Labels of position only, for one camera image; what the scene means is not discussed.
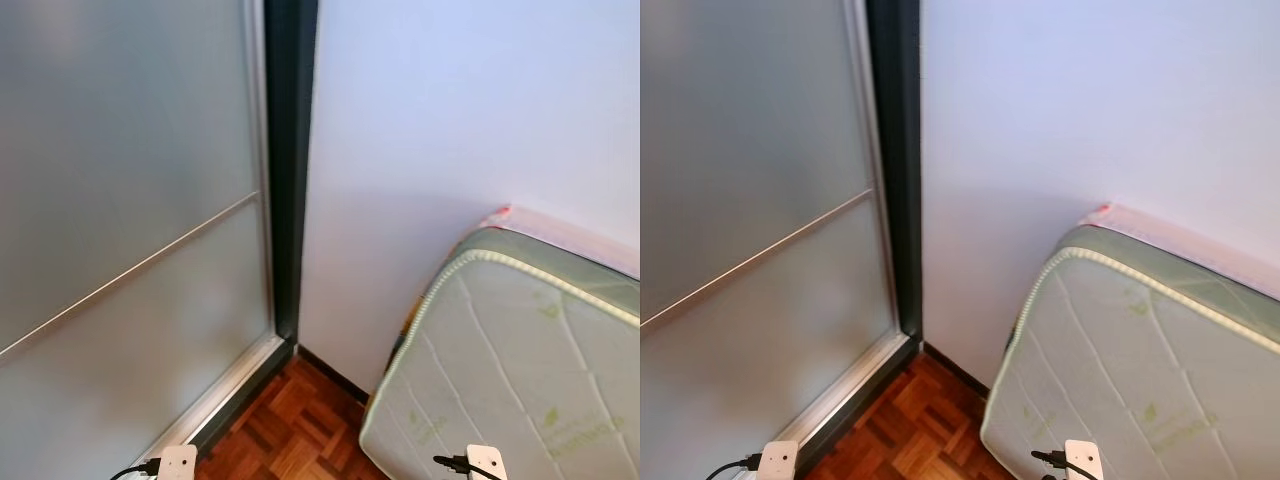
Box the dark wooden baseboard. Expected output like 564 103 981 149
922 342 991 396
298 345 371 404

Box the frosted glass sliding door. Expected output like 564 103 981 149
640 0 916 480
0 0 293 480

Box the dark door frame post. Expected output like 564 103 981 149
190 0 319 459
795 0 923 476

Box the pink padded board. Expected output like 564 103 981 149
1080 203 1280 291
480 205 641 279

